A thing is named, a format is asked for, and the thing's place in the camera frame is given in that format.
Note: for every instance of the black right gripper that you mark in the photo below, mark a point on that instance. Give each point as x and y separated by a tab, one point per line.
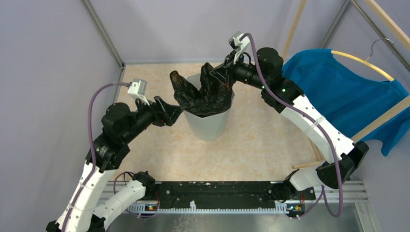
226	69

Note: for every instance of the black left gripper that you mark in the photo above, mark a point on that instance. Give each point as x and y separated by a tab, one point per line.
162	116

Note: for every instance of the black plastic trash bag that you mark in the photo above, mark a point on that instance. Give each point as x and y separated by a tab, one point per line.
186	92

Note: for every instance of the white translucent trash bin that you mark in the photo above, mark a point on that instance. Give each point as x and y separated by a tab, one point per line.
208	116

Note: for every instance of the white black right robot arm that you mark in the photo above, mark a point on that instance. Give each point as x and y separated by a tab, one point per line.
342	155

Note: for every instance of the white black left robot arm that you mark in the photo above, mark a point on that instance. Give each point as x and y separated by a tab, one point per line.
120	127

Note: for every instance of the blue t-shirt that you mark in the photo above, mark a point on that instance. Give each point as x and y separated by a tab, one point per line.
339	96

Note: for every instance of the wooden clothes hanger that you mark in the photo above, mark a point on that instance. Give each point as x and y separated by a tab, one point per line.
366	62

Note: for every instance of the wooden clothes rack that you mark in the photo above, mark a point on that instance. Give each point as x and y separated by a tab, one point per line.
352	96

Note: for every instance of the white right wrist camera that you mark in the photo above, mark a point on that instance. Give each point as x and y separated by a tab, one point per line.
239	42

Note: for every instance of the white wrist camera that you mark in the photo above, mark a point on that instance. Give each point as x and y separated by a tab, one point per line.
239	42
137	90

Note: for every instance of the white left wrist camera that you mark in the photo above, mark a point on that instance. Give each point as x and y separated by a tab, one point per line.
137	90

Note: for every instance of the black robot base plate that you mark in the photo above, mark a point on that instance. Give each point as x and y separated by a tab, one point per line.
224	194

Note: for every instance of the white slotted cable duct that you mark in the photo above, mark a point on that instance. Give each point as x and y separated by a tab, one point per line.
140	208

